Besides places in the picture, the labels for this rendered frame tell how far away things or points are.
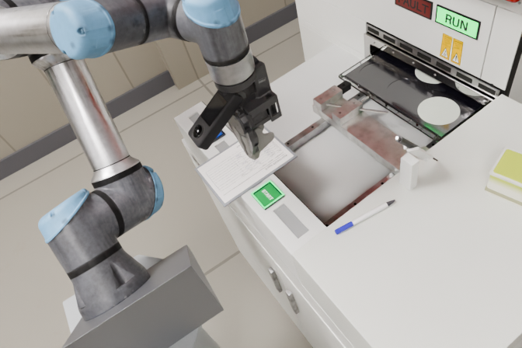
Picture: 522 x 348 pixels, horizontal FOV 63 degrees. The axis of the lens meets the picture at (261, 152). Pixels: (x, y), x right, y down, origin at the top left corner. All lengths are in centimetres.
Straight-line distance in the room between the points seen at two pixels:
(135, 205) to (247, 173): 26
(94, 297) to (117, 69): 205
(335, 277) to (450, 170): 34
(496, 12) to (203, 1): 66
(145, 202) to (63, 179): 182
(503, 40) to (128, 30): 78
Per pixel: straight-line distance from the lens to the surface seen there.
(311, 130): 122
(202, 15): 62
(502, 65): 111
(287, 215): 93
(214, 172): 104
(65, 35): 62
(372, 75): 129
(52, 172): 288
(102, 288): 92
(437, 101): 121
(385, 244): 87
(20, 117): 287
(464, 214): 92
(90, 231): 93
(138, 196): 98
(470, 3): 109
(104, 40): 61
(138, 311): 87
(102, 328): 87
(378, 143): 113
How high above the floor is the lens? 174
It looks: 48 degrees down
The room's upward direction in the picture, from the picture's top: 18 degrees counter-clockwise
